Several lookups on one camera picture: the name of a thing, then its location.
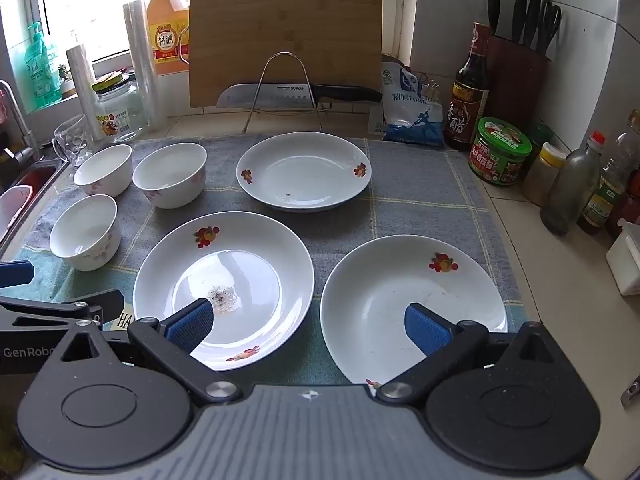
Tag steel sink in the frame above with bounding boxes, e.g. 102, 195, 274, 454
0, 157, 62, 256

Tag white fruit print plate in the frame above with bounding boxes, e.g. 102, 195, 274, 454
132, 211, 316, 372
320, 234, 509, 387
236, 131, 373, 212

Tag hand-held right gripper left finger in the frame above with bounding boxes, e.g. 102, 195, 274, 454
60, 298, 241, 407

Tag bamboo cutting board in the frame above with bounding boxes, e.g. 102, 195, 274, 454
188, 0, 383, 108

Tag white blue salt bag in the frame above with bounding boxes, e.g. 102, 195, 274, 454
381, 62, 446, 147

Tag white plastic box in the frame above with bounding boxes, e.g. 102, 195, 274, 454
606, 220, 640, 297

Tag black handled kitchen knife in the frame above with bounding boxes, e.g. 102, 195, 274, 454
216, 83, 383, 108

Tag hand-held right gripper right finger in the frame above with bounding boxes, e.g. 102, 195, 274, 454
376, 303, 557, 404

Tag green lid sauce jar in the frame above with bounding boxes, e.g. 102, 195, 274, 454
467, 116, 532, 187

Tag green label oil bottle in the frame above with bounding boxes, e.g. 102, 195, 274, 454
577, 110, 640, 236

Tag green cap spice bottle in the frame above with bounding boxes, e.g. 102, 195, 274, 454
530, 122, 556, 153

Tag small clear plastic wrap roll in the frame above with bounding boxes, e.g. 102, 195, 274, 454
66, 45, 106, 142

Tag clear glass mug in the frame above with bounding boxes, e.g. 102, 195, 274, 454
52, 114, 96, 168

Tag dark vinegar bottle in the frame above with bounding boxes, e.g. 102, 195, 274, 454
444, 22, 492, 151

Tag yellow cooking wine jug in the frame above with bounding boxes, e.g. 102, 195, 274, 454
146, 0, 192, 77

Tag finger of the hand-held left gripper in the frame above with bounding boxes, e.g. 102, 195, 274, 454
0, 260, 35, 287
0, 289, 125, 333

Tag metal wire rack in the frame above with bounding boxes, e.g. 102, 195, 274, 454
242, 51, 333, 134

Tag white pink flower bowl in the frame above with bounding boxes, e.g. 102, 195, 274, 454
73, 144, 133, 198
49, 194, 121, 272
132, 142, 208, 209

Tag metal faucet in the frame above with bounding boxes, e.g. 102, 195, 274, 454
0, 80, 41, 161

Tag yellow cap spice jar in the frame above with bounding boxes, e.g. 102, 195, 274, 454
522, 142, 568, 207

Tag green soap pump bottle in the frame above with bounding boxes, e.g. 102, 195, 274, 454
25, 21, 62, 108

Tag black kitchen scissors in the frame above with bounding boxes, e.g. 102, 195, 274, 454
537, 0, 562, 56

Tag glass jar with lid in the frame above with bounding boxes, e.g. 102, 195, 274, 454
91, 72, 141, 143

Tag red cap glass bottle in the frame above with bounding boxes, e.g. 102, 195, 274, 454
540, 131, 606, 236

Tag silver binder clip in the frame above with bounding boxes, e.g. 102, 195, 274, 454
419, 74, 441, 102

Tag grey checked dish towel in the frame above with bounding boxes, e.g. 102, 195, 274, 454
10, 135, 527, 386

